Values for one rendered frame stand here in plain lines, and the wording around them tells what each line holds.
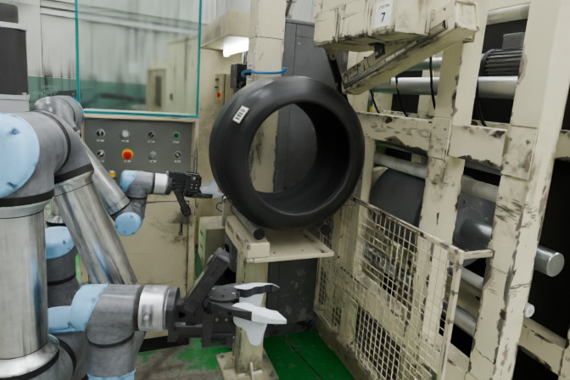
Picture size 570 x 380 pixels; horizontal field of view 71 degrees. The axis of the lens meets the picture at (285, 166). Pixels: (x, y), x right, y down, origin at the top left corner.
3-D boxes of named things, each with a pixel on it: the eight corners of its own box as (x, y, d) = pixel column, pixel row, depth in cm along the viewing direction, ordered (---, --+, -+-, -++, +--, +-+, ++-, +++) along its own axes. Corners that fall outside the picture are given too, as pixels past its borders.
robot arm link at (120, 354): (145, 360, 79) (145, 309, 77) (127, 403, 68) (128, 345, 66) (103, 360, 78) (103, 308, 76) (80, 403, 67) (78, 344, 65)
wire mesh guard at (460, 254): (312, 310, 213) (324, 182, 201) (315, 310, 214) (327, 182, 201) (428, 452, 131) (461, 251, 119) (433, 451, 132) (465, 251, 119)
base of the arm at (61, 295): (26, 319, 118) (25, 287, 116) (28, 295, 130) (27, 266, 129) (84, 308, 125) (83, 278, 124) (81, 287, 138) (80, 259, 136)
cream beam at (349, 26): (311, 47, 180) (314, 13, 177) (359, 53, 189) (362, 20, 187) (393, 31, 125) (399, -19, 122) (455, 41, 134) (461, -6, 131)
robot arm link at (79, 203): (24, 119, 79) (121, 327, 89) (-12, 123, 69) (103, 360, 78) (80, 99, 79) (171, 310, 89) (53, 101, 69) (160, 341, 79)
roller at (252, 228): (235, 201, 180) (243, 206, 182) (229, 209, 180) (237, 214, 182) (258, 226, 148) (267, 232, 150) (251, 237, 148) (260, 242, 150)
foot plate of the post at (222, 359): (215, 355, 217) (215, 349, 216) (262, 348, 227) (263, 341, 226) (226, 391, 192) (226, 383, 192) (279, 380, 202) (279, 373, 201)
